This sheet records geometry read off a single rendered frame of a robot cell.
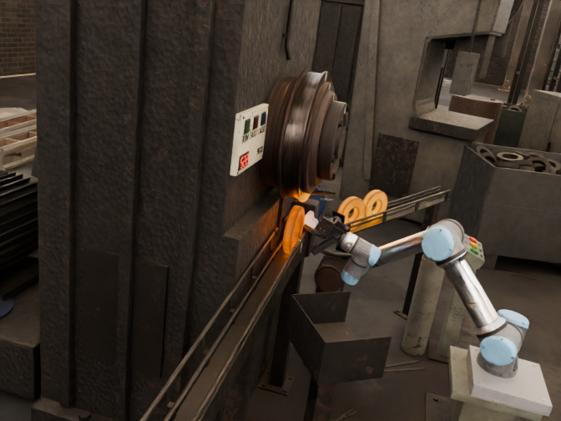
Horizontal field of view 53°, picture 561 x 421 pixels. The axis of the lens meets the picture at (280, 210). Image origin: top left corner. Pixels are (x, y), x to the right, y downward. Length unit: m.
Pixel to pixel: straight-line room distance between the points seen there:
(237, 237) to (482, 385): 1.08
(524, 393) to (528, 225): 2.09
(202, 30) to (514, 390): 1.64
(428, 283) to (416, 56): 2.31
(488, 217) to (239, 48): 2.84
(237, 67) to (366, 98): 3.23
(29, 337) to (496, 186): 2.98
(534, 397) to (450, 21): 3.02
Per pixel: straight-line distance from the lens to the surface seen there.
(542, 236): 4.28
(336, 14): 6.14
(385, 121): 4.72
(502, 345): 2.11
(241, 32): 1.56
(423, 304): 2.82
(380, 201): 2.67
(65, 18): 1.77
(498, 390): 2.25
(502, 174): 4.02
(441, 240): 2.04
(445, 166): 4.63
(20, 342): 2.35
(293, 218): 2.05
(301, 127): 1.81
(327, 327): 1.81
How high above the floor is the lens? 1.52
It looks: 19 degrees down
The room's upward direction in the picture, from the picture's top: 8 degrees clockwise
